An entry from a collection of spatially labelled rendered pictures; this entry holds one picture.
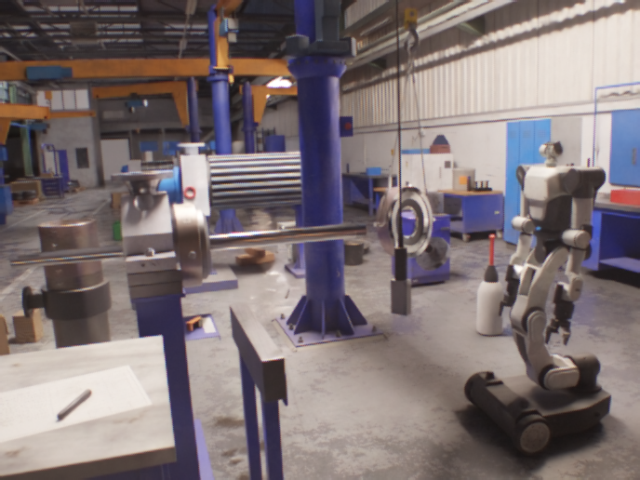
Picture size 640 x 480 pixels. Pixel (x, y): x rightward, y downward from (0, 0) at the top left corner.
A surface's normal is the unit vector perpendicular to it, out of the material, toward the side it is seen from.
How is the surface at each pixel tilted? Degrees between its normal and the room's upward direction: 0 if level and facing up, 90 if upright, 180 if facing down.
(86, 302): 90
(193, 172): 90
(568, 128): 90
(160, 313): 90
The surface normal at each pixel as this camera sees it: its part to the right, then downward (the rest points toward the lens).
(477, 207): 0.31, 0.18
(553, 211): -0.54, 0.31
